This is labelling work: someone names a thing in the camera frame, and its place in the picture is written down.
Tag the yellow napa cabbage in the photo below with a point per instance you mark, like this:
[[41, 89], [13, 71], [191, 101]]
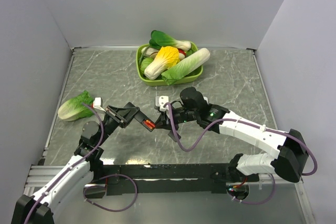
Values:
[[166, 58]]

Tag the black remote control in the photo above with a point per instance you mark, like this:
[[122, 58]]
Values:
[[141, 118]]

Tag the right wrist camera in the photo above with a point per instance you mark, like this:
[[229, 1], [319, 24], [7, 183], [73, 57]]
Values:
[[160, 102]]

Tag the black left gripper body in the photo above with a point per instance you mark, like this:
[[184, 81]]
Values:
[[113, 119]]

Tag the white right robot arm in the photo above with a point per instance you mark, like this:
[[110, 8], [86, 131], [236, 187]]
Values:
[[284, 153]]

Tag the long green napa cabbage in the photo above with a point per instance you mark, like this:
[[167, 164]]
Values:
[[186, 66]]

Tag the red orange battery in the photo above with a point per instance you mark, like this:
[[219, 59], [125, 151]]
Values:
[[150, 123]]

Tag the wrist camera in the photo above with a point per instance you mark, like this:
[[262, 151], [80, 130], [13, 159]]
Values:
[[160, 102], [97, 105]]

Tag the dark green bok choy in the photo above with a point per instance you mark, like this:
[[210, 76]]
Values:
[[159, 38]]

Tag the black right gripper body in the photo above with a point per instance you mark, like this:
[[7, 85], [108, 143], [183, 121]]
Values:
[[181, 115]]

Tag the white radish in basket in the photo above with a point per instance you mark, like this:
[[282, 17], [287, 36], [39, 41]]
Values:
[[149, 52]]

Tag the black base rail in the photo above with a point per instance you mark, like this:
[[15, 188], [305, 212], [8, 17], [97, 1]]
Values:
[[170, 178]]

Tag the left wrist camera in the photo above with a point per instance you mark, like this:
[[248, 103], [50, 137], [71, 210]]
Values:
[[97, 105]]

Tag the red yellow battery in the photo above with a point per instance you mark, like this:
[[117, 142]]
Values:
[[149, 126]]

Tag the small green cabbage on table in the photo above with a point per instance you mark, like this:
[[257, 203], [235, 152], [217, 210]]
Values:
[[73, 109]]

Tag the green plastic basket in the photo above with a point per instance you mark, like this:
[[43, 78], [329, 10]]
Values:
[[159, 81]]

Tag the black battery cover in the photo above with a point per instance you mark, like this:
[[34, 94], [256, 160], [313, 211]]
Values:
[[174, 137]]

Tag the small green cabbage in basket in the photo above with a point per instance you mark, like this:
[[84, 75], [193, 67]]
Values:
[[144, 64]]

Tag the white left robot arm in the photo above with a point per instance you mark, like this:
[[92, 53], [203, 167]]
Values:
[[84, 166]]

